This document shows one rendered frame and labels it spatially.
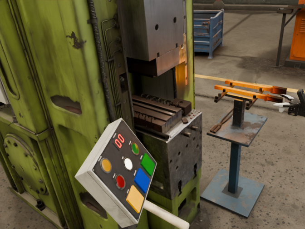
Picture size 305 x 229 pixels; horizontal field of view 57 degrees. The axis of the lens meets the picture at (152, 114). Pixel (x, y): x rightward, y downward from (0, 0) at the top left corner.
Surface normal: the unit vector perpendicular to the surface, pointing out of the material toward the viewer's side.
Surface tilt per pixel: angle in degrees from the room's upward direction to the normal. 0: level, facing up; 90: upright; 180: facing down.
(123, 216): 90
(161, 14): 90
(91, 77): 90
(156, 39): 90
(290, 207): 0
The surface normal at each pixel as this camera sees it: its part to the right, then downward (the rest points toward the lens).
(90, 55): 0.79, 0.25
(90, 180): -0.22, 0.50
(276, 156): -0.08, -0.86
